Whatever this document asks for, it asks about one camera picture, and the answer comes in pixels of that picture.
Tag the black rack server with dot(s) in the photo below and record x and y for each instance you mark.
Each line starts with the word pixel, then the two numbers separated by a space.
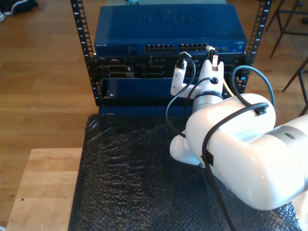
pixel 149 69

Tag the black bubble wrap mat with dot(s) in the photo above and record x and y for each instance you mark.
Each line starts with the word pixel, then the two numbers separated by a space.
pixel 132 192

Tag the navy shoe with white sole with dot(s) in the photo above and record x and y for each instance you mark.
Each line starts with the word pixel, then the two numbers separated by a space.
pixel 4 6
pixel 24 6

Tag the blue network switch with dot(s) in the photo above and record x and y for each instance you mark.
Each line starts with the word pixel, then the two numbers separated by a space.
pixel 168 29

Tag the black perforated rack post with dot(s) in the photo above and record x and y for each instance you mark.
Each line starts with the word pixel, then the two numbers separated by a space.
pixel 261 19
pixel 81 29

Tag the blue rack base plate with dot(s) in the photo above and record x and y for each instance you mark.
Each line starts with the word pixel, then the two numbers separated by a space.
pixel 144 111

